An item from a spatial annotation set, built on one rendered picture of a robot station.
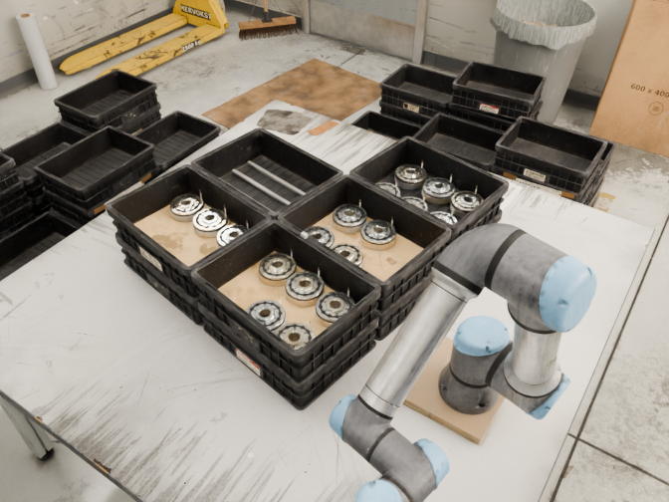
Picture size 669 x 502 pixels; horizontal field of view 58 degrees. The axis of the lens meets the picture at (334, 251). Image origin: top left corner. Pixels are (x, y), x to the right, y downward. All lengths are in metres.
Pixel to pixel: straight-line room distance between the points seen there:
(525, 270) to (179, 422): 0.94
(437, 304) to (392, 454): 0.27
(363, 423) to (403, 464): 0.10
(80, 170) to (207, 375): 1.47
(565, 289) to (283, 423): 0.82
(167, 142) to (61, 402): 1.75
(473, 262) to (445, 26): 3.65
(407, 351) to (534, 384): 0.35
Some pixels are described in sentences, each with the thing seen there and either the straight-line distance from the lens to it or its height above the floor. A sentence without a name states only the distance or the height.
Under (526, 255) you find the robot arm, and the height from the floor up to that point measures 1.35.
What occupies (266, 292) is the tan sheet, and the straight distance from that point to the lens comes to 1.65.
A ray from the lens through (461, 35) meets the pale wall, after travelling 4.58.
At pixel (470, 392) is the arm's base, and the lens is 1.51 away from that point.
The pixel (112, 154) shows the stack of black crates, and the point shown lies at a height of 0.49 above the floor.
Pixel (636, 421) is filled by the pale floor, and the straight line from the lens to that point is 2.63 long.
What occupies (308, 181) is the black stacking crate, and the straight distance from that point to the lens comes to 2.02.
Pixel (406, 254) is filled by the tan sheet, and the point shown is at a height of 0.83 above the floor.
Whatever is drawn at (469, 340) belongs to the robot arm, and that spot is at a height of 0.95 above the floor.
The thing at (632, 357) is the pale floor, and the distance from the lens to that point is 2.83.
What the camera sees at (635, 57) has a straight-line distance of 4.06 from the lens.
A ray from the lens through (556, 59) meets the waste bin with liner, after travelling 3.81.
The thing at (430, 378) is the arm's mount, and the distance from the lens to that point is 1.60.
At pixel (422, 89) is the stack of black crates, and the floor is 0.38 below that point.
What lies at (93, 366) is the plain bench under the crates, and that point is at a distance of 1.76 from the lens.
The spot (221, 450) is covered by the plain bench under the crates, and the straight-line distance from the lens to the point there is 1.53.
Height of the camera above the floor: 2.01
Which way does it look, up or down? 42 degrees down
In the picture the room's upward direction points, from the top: straight up
